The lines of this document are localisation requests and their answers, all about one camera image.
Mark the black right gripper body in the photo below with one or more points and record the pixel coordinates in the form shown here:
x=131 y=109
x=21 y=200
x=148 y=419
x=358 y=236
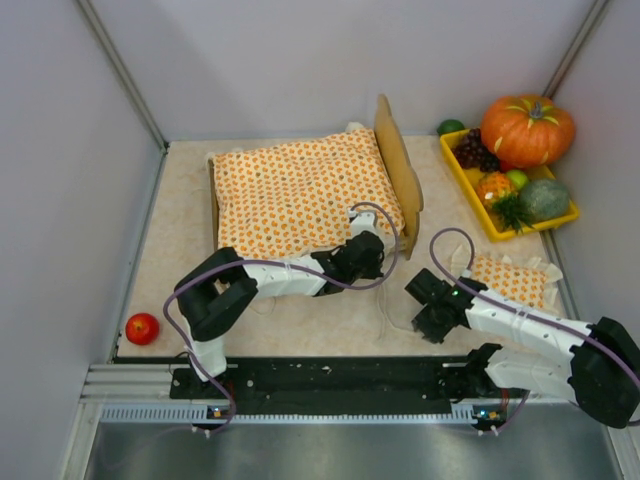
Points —
x=425 y=306

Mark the wooden pet bed frame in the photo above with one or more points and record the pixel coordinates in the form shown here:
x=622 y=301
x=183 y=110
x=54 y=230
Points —
x=400 y=170

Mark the dark green lime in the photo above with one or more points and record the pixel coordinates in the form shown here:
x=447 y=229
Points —
x=450 y=126

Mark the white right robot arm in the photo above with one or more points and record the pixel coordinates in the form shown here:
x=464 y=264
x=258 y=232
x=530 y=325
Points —
x=592 y=365

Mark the yellow plastic tray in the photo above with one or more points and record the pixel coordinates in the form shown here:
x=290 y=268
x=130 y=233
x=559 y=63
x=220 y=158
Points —
x=467 y=180

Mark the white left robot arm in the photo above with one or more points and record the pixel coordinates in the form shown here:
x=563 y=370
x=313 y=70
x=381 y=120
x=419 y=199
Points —
x=215 y=294

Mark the red apple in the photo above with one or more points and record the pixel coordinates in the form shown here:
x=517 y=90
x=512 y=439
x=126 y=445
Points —
x=142 y=329

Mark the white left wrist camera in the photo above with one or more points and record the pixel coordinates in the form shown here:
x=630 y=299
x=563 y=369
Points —
x=362 y=221

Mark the dark purple grape bunch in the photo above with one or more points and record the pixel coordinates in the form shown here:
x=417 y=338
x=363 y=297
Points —
x=471 y=153

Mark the orange pumpkin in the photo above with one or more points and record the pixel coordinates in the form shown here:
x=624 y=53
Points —
x=527 y=131

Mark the orange pineapple toy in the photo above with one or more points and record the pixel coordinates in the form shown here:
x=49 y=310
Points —
x=499 y=196

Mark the green melon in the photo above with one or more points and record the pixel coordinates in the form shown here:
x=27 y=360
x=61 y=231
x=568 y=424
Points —
x=545 y=199

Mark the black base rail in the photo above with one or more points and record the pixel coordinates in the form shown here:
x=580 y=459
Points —
x=343 y=385

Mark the duck print pillow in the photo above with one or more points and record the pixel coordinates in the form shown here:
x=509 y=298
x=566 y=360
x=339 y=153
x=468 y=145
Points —
x=529 y=281

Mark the red tomato under pumpkin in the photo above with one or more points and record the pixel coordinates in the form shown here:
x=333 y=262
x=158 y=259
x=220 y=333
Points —
x=506 y=167

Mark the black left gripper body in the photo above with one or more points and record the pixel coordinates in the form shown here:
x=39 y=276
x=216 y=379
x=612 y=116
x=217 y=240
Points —
x=372 y=245

